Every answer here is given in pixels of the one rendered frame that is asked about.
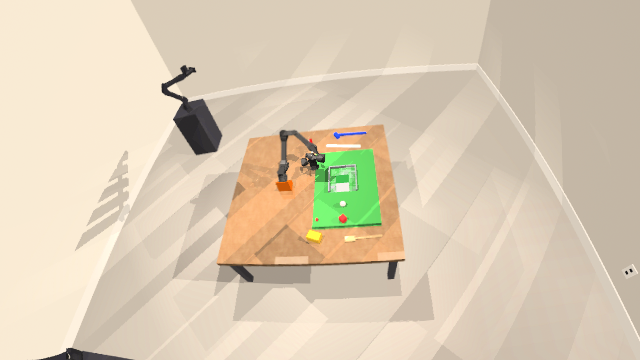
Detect green flat mat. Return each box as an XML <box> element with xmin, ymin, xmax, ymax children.
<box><xmin>312</xmin><ymin>148</ymin><xmax>382</xmax><ymax>226</ymax></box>

